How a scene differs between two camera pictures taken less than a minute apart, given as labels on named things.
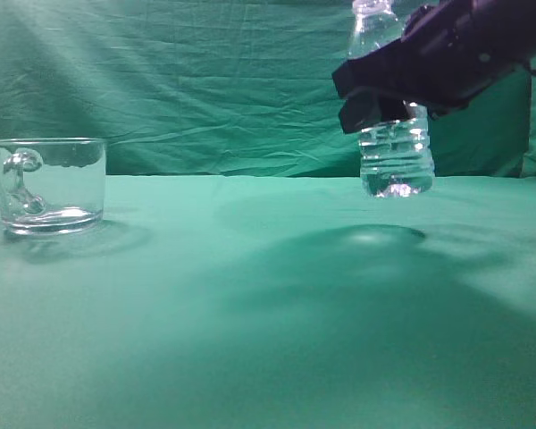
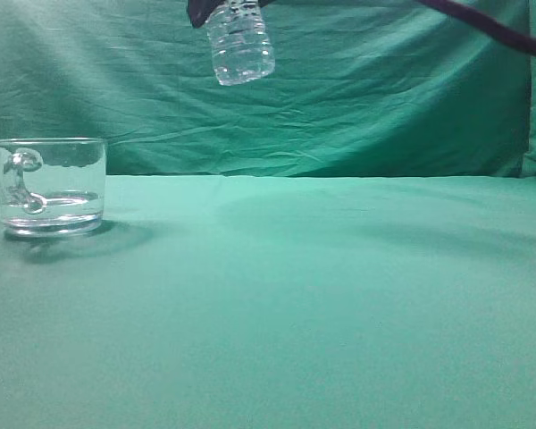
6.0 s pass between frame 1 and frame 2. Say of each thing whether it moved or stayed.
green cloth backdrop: stayed
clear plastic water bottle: moved
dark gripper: moved
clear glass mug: stayed
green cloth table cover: stayed
